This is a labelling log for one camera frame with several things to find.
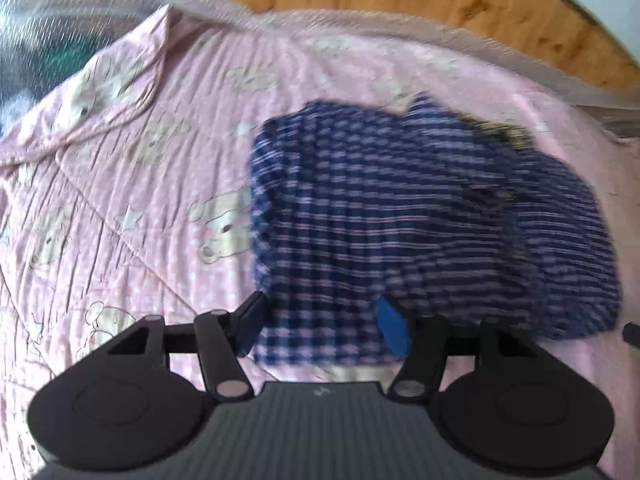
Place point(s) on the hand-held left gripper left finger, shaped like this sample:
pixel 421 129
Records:
pixel 252 322

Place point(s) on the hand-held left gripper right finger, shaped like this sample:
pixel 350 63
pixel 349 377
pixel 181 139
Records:
pixel 392 327

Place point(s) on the pink bear print quilt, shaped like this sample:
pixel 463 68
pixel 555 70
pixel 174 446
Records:
pixel 150 185

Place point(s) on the translucent mosquito net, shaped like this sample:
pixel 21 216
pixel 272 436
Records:
pixel 60 15

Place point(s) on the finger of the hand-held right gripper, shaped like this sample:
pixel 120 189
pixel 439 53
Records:
pixel 632 335

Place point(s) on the blue checked shirt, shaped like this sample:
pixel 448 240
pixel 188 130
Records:
pixel 400 220

